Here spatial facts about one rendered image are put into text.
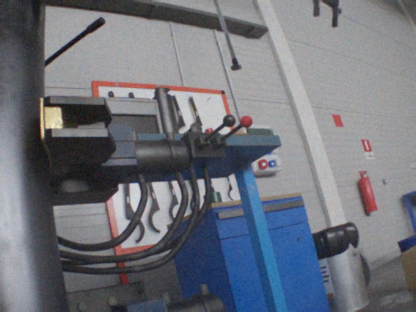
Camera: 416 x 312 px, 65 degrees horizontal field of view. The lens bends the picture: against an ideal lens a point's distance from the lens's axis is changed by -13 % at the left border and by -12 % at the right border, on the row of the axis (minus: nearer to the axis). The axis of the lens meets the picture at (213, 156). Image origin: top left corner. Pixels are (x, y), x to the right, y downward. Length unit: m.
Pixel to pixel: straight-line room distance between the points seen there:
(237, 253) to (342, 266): 1.00
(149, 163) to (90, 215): 1.97
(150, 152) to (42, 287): 0.51
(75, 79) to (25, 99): 2.59
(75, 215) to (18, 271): 2.24
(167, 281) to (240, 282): 1.20
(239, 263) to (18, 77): 1.52
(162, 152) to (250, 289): 1.17
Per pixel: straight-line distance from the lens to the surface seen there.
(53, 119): 0.77
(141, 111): 1.22
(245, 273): 2.02
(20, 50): 0.91
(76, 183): 1.06
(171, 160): 1.06
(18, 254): 0.72
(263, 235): 1.54
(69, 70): 3.47
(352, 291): 2.79
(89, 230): 2.93
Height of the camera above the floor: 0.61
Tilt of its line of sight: 17 degrees up
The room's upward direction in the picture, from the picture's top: 13 degrees counter-clockwise
